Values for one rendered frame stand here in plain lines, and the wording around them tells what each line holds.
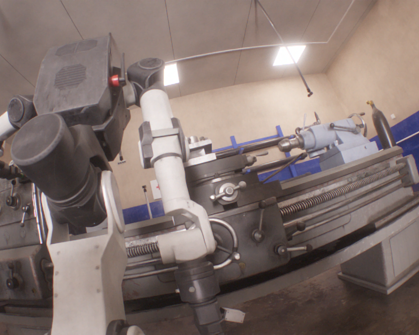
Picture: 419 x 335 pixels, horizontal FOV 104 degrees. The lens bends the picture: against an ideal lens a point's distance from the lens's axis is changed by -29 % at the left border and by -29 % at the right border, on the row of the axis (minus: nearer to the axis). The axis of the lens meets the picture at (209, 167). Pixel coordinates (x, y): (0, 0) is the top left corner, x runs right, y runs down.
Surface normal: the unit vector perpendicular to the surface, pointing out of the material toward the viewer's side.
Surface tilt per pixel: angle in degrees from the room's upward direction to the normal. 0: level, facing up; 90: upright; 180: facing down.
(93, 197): 126
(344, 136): 70
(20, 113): 119
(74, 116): 160
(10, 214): 90
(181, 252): 81
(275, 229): 90
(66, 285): 55
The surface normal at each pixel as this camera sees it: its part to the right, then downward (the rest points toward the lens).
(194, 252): 0.18, -0.42
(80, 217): 0.29, 0.80
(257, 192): 0.02, -0.22
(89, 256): -0.03, -0.75
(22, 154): 0.04, -0.57
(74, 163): 0.98, 0.18
